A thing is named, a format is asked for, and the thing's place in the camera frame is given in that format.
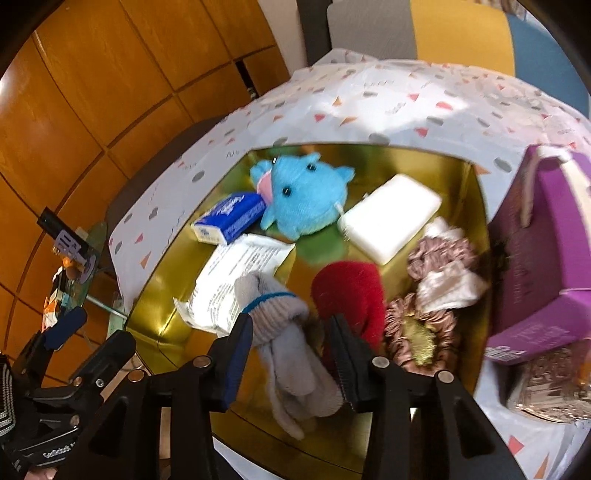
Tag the gold gift box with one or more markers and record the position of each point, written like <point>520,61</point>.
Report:
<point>161,323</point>

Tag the blue plush toy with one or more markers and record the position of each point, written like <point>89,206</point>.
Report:
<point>300,194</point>

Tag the wooden panelled wardrobe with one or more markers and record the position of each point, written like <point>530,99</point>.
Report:
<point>92,92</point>

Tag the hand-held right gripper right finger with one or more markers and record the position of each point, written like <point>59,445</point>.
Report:
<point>344,364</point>

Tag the black bedside panel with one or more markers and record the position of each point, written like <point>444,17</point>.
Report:
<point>314,32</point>

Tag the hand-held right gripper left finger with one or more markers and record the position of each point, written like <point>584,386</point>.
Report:
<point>235,364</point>

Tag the printed bed blanket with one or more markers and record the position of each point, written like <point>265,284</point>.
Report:
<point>369,92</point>

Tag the glass side table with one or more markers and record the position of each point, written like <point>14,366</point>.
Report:
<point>99,235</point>

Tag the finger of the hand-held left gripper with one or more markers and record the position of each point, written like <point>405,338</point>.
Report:
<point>108,353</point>
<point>64,325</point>

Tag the blue tissue pack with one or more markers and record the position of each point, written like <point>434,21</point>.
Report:
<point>231,219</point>

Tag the black small device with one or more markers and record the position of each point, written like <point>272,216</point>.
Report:
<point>51,220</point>

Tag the purple grey small device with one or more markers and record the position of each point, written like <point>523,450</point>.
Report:
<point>69,244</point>

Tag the colour-block padded headboard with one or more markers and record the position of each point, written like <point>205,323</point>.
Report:
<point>461,32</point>

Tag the gold glitter box lid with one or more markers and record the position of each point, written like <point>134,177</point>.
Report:
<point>549,387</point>

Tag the purple box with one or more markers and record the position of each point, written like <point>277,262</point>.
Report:
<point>545,277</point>

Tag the white soap bar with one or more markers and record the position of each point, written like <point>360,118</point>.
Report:
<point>392,217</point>

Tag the pink satin scrunchie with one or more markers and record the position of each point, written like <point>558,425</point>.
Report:
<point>397,318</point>
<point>438,254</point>

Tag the red plush toy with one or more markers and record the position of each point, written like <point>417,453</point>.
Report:
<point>355,295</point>

